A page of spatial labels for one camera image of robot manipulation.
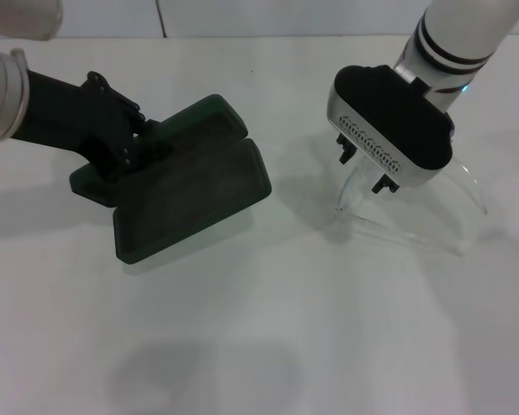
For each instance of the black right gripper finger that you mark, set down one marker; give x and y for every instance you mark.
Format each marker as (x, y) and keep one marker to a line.
(385, 183)
(346, 149)

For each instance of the clear white glasses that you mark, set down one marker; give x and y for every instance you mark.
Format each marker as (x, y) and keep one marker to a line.
(481, 196)

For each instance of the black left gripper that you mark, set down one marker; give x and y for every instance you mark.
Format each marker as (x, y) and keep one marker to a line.
(56, 112)

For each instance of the green glasses case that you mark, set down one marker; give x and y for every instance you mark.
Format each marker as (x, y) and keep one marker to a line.
(207, 194)

